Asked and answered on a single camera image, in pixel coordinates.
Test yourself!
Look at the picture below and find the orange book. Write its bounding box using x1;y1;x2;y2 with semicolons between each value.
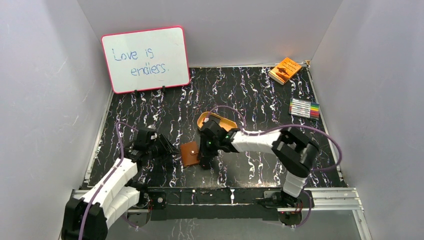
268;57;302;85

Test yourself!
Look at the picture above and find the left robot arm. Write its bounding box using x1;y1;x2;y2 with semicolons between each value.
60;127;179;240

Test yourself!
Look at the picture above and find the coloured marker pen set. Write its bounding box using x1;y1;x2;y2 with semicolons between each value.
288;97;320;120

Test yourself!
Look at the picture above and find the orange oval tray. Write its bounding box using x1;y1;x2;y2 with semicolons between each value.
197;111;238;131

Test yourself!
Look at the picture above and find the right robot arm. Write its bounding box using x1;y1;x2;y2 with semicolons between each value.
198;119;320;208

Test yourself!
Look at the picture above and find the pink framed whiteboard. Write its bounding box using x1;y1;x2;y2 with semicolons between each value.
101;26;191;94

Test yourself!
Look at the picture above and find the brown leather card holder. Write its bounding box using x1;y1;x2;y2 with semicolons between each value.
180;141;200;167

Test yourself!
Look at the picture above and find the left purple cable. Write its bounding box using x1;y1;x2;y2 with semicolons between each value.
77;121;140;240

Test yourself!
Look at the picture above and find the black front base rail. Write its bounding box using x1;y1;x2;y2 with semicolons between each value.
147;187;287;221

